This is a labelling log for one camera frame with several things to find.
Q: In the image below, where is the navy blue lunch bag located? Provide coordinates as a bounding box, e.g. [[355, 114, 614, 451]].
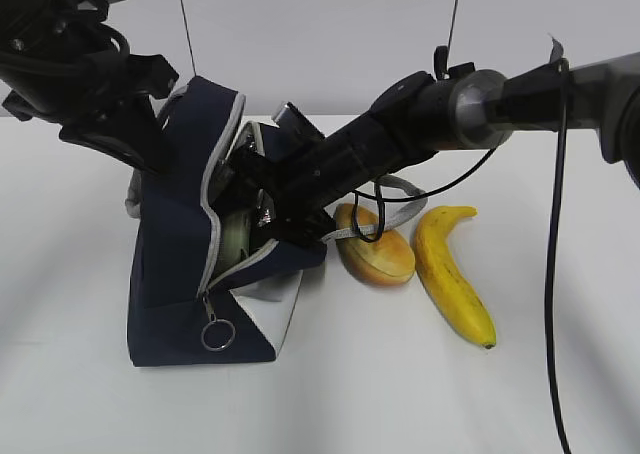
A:
[[127, 76, 338, 367]]

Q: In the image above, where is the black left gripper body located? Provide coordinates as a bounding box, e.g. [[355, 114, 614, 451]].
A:
[[1, 23, 179, 139]]

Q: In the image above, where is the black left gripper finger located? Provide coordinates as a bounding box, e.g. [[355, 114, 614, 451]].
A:
[[119, 96, 174, 174], [59, 126, 147, 170]]

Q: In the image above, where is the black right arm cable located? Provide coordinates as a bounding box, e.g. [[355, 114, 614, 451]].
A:
[[349, 58, 574, 454]]

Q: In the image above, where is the green lidded glass container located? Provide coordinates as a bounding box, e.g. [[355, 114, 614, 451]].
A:
[[217, 210, 252, 272]]

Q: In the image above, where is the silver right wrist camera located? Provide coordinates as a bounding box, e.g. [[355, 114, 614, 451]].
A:
[[271, 102, 325, 142]]

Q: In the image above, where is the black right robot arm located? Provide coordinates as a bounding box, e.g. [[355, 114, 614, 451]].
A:
[[230, 53, 639, 245]]

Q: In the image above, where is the halved mango fruit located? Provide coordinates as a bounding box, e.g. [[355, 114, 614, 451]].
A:
[[336, 230, 416, 287]]

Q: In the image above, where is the yellow banana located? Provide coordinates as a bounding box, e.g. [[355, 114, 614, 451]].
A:
[[413, 206, 497, 350]]

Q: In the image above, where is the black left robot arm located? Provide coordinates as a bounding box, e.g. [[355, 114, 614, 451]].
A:
[[1, 0, 179, 173]]

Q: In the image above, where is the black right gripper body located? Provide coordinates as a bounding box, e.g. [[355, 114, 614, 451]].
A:
[[230, 113, 435, 247]]

